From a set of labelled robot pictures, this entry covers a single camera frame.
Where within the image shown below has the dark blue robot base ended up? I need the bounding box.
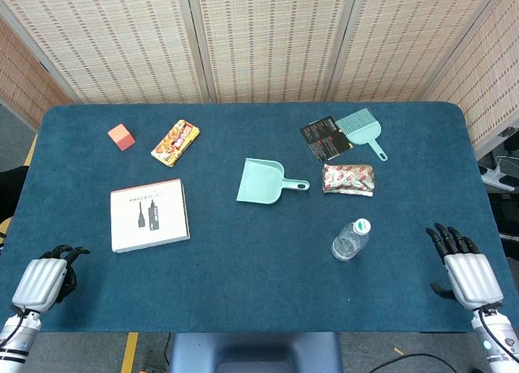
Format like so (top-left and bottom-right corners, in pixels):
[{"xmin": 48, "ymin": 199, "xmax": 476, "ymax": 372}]
[{"xmin": 168, "ymin": 331, "xmax": 345, "ymax": 373}]

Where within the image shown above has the blue table cloth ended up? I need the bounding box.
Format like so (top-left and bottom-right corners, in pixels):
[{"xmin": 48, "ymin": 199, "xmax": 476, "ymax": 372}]
[{"xmin": 0, "ymin": 101, "xmax": 519, "ymax": 334}]

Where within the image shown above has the white product box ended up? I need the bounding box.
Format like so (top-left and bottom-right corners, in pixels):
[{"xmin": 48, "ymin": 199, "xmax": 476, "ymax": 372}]
[{"xmin": 109, "ymin": 178, "xmax": 191, "ymax": 254}]

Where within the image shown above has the silver red snack packet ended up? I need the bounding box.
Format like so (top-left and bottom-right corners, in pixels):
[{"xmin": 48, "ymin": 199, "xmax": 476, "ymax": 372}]
[{"xmin": 322, "ymin": 163, "xmax": 375, "ymax": 197}]

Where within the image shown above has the orange pink cube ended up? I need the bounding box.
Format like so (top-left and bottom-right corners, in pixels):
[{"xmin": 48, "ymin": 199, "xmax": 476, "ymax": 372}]
[{"xmin": 107, "ymin": 123, "xmax": 135, "ymax": 152}]

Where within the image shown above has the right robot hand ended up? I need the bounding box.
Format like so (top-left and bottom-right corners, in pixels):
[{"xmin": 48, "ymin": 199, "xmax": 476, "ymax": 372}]
[{"xmin": 425, "ymin": 222, "xmax": 504, "ymax": 310}]

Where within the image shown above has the woven folding screen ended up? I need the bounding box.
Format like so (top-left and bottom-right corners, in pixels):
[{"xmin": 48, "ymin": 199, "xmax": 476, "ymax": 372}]
[{"xmin": 0, "ymin": 0, "xmax": 519, "ymax": 147}]

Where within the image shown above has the transparent water bottle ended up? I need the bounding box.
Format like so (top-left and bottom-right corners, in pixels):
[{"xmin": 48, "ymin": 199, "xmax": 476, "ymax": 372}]
[{"xmin": 331, "ymin": 217, "xmax": 372, "ymax": 263}]

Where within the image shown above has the teal plastic dustpan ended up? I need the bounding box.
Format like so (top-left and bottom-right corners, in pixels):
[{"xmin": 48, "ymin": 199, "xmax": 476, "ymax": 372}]
[{"xmin": 236, "ymin": 157, "xmax": 311, "ymax": 207}]

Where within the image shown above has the yellow red snack bag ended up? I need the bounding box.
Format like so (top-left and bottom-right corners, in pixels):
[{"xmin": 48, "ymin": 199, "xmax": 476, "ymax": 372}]
[{"xmin": 150, "ymin": 119, "xmax": 201, "ymax": 168}]

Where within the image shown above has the teal hand brush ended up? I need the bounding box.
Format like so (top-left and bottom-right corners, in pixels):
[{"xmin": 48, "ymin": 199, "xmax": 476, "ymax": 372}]
[{"xmin": 334, "ymin": 109, "xmax": 388, "ymax": 162}]

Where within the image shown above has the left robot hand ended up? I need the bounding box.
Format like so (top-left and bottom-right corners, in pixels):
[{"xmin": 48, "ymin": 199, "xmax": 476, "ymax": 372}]
[{"xmin": 11, "ymin": 245, "xmax": 92, "ymax": 313}]

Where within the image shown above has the black printed card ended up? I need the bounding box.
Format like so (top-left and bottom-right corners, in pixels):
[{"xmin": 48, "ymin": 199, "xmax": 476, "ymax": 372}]
[{"xmin": 299, "ymin": 114, "xmax": 354, "ymax": 162}]

